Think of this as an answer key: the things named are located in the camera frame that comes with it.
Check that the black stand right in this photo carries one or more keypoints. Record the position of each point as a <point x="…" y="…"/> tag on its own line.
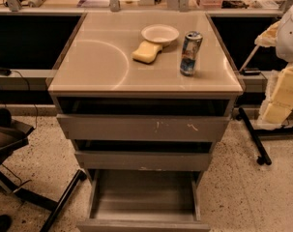
<point x="257" y="134"/>

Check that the grey bottom drawer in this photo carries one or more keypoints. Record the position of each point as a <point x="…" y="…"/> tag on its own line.
<point x="143" y="201"/>

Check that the black shoe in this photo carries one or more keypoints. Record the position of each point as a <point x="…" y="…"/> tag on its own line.
<point x="5" y="223"/>

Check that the black power adapter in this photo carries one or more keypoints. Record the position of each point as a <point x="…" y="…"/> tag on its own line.
<point x="250" y="71"/>
<point x="5" y="72"/>

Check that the white bowl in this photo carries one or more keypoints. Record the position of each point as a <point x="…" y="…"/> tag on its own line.
<point x="160" y="34"/>

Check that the grey top drawer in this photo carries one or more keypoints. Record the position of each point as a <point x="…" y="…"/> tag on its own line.
<point x="127" y="119"/>

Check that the grey drawer cabinet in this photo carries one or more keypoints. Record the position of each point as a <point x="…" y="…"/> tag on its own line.
<point x="99" y="61"/>

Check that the white stick with black tip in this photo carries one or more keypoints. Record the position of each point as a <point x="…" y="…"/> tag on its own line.
<point x="249" y="58"/>

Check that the grey drawer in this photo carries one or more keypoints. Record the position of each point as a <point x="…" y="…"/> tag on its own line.
<point x="144" y="155"/>
<point x="127" y="119"/>
<point x="143" y="201"/>

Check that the black power adapter right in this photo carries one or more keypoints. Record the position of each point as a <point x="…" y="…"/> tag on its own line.
<point x="250" y="71"/>

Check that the padded gripper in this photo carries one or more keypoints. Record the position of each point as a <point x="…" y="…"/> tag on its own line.
<point x="290" y="38"/>

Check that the blue silver drink can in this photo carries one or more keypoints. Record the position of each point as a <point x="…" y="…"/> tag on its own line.
<point x="191" y="46"/>

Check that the black power adapter left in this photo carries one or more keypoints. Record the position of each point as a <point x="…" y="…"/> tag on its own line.
<point x="5" y="72"/>

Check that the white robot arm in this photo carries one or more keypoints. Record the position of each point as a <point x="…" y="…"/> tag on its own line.
<point x="278" y="103"/>

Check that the yellow sponge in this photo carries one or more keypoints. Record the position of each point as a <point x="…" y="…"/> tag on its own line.
<point x="147" y="52"/>

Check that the grey middle drawer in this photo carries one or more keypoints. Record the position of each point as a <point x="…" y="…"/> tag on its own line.
<point x="144" y="155"/>

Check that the black chair left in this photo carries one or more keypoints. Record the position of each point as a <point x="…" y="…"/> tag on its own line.
<point x="46" y="166"/>

